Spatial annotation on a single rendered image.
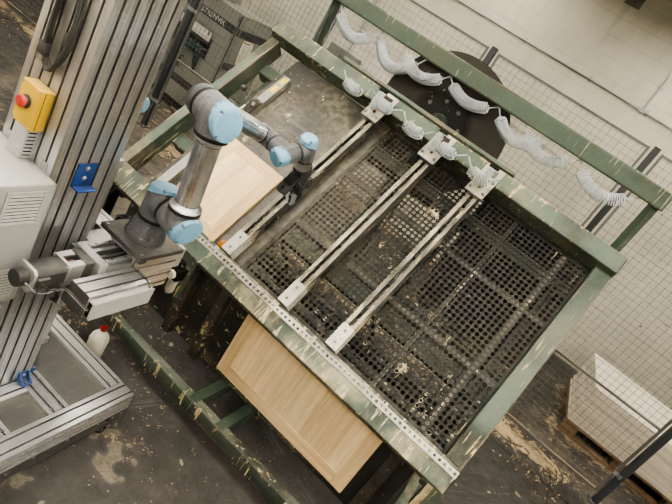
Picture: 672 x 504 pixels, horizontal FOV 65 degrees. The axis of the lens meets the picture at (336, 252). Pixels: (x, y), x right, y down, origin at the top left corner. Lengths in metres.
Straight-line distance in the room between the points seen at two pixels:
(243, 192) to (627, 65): 5.37
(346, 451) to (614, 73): 5.62
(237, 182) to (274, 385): 1.04
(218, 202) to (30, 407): 1.20
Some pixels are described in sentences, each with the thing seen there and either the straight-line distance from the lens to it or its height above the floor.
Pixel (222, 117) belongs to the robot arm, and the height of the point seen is 1.64.
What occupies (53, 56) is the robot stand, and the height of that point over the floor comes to 1.55.
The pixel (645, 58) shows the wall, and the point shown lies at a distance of 7.21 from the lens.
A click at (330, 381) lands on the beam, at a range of 2.30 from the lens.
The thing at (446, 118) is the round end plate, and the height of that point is 1.90.
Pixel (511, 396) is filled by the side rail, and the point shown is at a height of 1.19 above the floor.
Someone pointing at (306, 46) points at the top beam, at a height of 1.82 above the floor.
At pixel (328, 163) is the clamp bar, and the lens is 2.69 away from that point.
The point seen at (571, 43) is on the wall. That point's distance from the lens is 7.24.
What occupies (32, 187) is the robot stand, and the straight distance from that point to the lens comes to 1.79.
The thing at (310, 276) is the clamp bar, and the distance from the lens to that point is 2.45.
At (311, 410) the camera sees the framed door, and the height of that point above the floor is 0.48.
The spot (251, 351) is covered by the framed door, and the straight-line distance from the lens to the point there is 2.79.
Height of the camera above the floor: 2.09
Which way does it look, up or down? 21 degrees down
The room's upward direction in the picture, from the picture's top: 33 degrees clockwise
